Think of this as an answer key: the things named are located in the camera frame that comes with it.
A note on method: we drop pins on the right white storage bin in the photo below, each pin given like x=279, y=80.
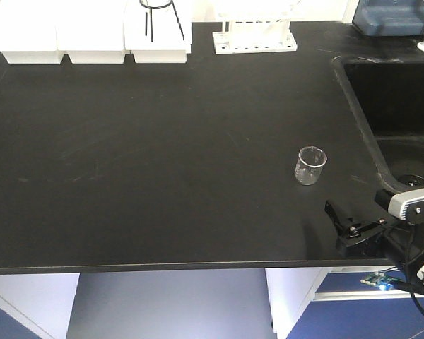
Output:
x=145, y=52

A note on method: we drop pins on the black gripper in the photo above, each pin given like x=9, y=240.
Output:
x=359, y=239

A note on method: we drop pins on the white storage bin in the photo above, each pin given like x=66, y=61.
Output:
x=145, y=52
x=28, y=32
x=91, y=32

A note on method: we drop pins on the sink drain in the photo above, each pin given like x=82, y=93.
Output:
x=411, y=180

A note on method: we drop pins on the blue cabinet of kneehole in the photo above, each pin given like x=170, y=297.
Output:
x=333, y=303
x=41, y=302

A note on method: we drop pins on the blue cabinet left of kneehole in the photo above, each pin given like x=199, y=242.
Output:
x=41, y=302

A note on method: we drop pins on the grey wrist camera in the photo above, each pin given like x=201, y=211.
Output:
x=407, y=206

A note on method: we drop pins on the black wire tripod stand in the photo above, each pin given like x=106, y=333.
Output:
x=162, y=23

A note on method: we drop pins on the small clear glass beaker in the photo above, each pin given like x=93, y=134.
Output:
x=309, y=166

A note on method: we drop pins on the left white storage bin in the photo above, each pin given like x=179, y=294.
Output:
x=28, y=32

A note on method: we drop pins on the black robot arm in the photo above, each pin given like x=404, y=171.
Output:
x=400, y=240

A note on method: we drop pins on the middle white storage bin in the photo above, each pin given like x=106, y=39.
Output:
x=91, y=32

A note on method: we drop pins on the blue plastic container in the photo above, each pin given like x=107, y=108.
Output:
x=385, y=18

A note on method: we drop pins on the black lab sink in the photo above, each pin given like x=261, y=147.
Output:
x=386, y=98

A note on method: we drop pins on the white test tube rack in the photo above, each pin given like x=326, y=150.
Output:
x=254, y=27

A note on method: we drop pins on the green circuit board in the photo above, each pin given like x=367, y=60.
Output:
x=380, y=280

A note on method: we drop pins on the blue cabinet right of kneehole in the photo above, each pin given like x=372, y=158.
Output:
x=333, y=303

